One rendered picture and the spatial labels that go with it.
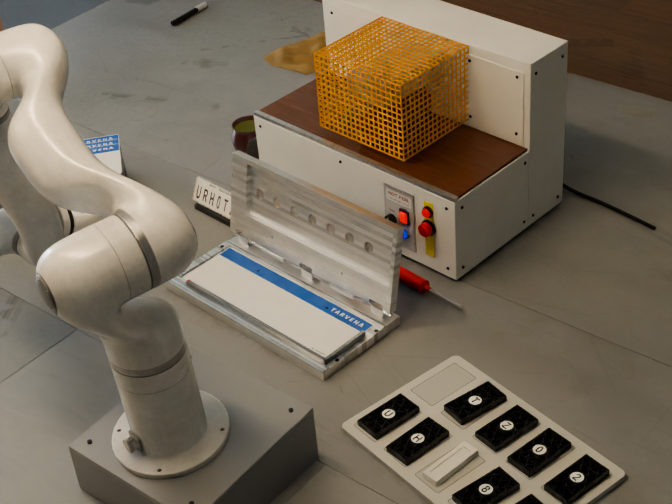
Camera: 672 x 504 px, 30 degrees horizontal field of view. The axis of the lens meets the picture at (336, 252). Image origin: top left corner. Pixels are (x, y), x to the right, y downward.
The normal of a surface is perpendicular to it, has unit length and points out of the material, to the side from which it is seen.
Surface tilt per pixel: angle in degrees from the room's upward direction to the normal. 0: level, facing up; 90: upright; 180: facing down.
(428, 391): 0
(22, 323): 0
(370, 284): 78
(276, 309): 0
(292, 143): 90
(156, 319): 30
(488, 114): 90
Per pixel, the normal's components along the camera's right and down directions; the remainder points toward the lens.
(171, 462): -0.11, -0.78
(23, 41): 0.14, -0.46
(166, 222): 0.36, -0.39
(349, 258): -0.69, 0.29
